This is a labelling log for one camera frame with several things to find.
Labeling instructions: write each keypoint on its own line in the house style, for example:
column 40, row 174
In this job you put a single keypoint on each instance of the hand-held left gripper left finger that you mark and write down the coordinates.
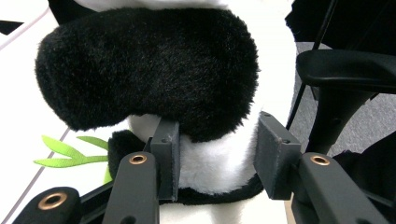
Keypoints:
column 168, row 161

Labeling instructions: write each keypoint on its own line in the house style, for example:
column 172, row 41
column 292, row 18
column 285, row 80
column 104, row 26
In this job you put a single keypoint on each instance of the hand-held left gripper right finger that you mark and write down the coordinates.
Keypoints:
column 275, row 155

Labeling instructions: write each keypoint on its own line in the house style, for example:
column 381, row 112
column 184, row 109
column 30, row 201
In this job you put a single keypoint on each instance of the panda plush toy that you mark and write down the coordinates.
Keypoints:
column 149, row 68

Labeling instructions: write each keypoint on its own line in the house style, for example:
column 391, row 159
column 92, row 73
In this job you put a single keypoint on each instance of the black office chair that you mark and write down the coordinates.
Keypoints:
column 342, row 71

